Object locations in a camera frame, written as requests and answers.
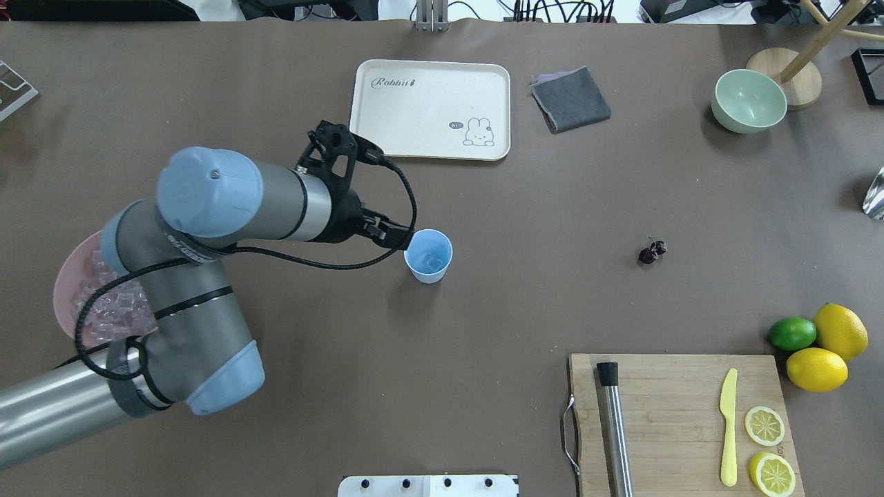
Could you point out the grey folded cloth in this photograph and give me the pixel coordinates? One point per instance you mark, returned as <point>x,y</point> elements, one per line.
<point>570,99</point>

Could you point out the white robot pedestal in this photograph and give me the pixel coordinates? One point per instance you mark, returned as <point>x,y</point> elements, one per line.
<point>430,485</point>

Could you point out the lemon slice one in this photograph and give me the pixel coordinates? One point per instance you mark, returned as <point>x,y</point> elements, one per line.
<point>764,426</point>

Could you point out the yellow lemon lower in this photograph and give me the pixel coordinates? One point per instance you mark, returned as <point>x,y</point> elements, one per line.
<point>817,370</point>

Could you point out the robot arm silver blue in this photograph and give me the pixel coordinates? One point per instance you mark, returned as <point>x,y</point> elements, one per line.
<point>174,244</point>

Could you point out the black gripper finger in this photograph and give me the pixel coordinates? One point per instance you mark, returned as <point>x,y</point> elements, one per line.
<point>391,235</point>

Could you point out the cream rabbit tray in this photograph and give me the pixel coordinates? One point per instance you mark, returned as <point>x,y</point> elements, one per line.
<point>433,109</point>

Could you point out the clear ice cube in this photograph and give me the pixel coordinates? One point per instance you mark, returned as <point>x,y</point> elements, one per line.
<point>433,264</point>

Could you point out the lemon slice two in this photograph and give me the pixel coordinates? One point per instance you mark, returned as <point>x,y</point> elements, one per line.
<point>772,474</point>

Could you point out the wooden cutting board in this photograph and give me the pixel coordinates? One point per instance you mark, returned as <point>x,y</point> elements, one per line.
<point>673,426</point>

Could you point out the wooden glass stand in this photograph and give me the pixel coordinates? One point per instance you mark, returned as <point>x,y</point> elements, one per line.
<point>795,72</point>

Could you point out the light blue plastic cup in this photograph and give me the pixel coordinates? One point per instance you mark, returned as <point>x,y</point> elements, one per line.
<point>424,242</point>

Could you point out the metal ice scoop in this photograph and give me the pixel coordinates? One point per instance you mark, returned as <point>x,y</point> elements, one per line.
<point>872,205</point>

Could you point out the green lime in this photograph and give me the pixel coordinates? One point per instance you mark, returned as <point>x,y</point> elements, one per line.
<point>792,334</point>

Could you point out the pink bowl of ice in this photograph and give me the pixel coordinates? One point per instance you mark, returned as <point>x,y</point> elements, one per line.
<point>119,313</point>

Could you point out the yellow lemon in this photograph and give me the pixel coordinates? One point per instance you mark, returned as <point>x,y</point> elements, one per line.
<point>840,331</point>
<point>817,370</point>

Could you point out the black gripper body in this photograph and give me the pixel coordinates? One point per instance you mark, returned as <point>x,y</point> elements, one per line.
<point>345,219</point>

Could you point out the mint green bowl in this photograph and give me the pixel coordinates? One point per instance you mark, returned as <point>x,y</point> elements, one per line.
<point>747,101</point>

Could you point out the dark cherries pair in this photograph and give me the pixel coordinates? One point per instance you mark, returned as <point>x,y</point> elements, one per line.
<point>655,249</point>

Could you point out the yellow plastic knife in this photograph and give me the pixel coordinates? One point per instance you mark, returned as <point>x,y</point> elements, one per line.
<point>727,408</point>

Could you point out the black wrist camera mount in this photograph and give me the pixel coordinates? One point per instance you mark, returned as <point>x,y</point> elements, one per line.
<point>332,154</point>

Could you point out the yellow lemon upper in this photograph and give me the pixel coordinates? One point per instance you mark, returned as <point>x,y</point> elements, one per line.
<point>840,331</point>

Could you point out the aluminium frame post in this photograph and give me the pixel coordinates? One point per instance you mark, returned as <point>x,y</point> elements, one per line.
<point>431,16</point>

